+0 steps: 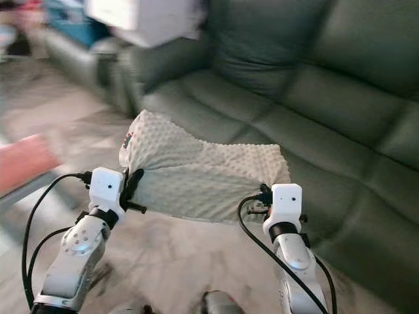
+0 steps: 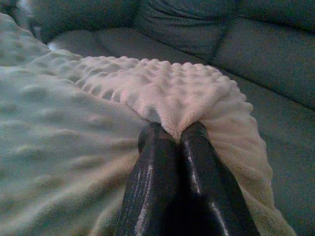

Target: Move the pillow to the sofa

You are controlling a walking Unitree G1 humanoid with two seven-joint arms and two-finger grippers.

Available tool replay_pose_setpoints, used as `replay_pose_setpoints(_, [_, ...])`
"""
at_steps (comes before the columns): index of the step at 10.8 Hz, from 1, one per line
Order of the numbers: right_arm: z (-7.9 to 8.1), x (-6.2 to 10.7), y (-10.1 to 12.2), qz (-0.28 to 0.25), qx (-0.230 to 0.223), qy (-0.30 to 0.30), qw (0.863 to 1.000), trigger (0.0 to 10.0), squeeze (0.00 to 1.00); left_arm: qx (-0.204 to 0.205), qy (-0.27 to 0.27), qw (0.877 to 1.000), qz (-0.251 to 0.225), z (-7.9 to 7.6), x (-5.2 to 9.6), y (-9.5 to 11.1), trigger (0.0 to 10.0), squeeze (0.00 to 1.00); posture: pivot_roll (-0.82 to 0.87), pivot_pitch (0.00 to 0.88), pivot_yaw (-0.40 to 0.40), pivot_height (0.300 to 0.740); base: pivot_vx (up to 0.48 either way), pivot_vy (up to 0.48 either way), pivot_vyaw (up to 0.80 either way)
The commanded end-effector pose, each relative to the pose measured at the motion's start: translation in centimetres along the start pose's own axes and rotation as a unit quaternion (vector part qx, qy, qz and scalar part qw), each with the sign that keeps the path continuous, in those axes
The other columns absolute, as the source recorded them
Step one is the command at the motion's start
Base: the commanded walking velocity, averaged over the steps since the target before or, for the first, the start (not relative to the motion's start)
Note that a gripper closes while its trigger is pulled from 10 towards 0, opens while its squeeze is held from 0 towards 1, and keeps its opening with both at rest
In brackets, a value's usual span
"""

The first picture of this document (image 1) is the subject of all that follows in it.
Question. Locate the grey left robot leg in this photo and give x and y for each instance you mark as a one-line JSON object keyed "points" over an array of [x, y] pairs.
{"points": [[131, 309]]}

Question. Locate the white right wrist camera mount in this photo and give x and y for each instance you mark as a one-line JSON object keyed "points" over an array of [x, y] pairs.
{"points": [[286, 203]]}

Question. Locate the dark green leather armchair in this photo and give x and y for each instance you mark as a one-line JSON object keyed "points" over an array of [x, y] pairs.
{"points": [[82, 65]]}

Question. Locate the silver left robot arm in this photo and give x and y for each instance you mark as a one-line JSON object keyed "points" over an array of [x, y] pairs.
{"points": [[75, 252]]}

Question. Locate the cream dotted pillow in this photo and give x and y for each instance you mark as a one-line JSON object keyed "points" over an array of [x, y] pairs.
{"points": [[196, 173]]}

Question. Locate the dark green leather sofa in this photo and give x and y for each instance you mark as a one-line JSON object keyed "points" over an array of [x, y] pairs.
{"points": [[301, 85]]}

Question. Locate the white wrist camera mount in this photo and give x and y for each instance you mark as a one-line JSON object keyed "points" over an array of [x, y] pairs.
{"points": [[286, 203], [105, 188]]}

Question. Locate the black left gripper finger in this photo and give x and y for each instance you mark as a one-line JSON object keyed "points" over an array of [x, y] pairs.
{"points": [[132, 183]]}

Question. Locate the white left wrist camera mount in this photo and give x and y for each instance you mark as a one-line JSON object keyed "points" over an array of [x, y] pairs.
{"points": [[105, 188]]}

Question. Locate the blue storage box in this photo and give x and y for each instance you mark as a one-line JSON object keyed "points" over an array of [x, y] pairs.
{"points": [[72, 19]]}

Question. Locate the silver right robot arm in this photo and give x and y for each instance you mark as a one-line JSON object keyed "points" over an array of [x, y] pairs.
{"points": [[294, 255]]}

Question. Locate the grey right robot leg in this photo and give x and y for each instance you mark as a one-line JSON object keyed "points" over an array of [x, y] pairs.
{"points": [[222, 304]]}

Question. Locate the red bench cushion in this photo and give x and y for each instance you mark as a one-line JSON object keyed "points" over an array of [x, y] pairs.
{"points": [[26, 160]]}

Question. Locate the large white box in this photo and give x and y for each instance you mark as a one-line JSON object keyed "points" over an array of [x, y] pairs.
{"points": [[147, 18]]}

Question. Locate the grey robot leg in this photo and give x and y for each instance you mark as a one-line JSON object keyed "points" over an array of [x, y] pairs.
{"points": [[222, 304], [131, 309]]}

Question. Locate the grey bench frame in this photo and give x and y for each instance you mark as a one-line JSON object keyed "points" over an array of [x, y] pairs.
{"points": [[33, 196]]}

